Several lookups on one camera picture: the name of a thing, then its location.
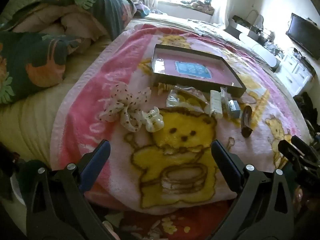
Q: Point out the white bench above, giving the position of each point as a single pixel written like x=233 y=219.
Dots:
x=262 y=52

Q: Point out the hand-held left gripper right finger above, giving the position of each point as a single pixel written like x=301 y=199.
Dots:
x=225 y=167

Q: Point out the clear claw hair clip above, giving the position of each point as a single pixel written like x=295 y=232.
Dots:
x=152 y=120

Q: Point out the small blue-grey box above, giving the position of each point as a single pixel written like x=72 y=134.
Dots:
x=235 y=108

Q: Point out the tan claw hair clip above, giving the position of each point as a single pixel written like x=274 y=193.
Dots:
x=165 y=88

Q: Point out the dark clothes pile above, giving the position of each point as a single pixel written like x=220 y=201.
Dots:
x=306 y=112

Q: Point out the black television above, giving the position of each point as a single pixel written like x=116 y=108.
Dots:
x=302 y=35

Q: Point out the grey crumpled cloth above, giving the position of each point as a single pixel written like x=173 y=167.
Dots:
x=205 y=28

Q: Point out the clothes pile on sill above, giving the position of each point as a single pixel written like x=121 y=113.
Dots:
x=200 y=6

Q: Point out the polka dot fabric bow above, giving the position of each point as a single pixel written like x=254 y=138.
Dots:
x=125 y=105

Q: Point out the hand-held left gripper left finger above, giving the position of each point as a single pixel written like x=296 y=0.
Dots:
x=96 y=165

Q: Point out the purple pillow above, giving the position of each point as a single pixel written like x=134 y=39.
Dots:
x=142 y=10

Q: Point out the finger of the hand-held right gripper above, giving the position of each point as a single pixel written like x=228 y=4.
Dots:
x=303 y=147
x=287 y=152

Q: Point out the pink bear print blanket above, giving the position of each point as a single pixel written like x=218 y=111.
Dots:
x=112 y=62

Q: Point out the brown hair clip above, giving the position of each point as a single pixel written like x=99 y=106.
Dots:
x=247 y=122

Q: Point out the leaf print quilt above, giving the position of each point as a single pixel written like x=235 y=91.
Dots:
x=37 y=55

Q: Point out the shallow grey cardboard box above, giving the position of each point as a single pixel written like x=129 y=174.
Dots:
x=200 y=80

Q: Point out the white dresser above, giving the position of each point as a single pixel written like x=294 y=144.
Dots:
x=295 y=75

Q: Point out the grey storage box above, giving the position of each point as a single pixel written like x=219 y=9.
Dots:
x=245 y=28

